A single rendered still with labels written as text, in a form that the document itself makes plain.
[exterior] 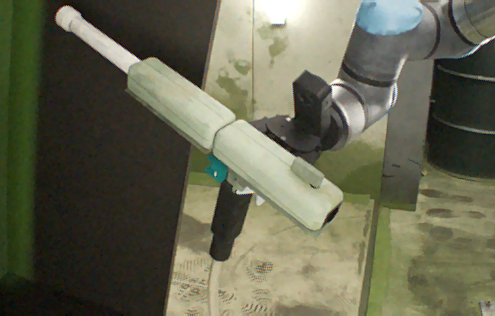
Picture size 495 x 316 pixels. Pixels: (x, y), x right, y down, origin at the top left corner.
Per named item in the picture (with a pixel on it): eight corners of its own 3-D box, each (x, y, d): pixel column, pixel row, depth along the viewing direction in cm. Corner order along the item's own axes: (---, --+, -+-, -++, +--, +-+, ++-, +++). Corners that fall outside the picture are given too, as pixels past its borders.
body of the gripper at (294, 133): (283, 202, 67) (331, 164, 75) (303, 155, 61) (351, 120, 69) (241, 169, 70) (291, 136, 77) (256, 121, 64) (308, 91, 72)
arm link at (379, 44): (406, -15, 75) (382, 54, 83) (350, -16, 70) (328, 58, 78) (449, 11, 69) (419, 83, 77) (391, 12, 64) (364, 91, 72)
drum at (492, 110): (415, 148, 325) (429, 12, 294) (497, 149, 323) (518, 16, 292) (443, 184, 271) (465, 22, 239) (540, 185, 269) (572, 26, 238)
